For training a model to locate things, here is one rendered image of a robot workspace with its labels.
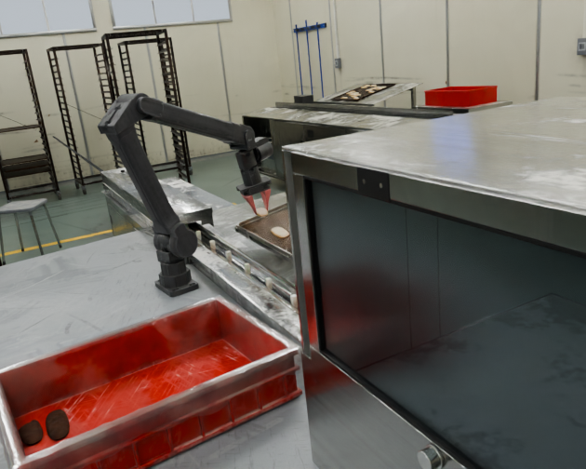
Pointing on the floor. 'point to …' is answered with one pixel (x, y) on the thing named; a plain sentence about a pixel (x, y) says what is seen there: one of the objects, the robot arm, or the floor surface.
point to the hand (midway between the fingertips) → (260, 209)
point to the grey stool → (18, 221)
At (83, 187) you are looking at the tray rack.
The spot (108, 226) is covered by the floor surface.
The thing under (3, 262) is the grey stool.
